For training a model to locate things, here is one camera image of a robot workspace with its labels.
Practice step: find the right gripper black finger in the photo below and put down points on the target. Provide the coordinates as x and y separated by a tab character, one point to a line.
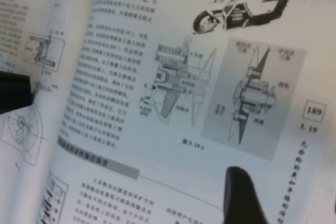
244	200

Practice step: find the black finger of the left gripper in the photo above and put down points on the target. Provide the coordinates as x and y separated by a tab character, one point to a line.
14	93

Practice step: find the hardcover technical book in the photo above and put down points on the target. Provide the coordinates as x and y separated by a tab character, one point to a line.
157	155

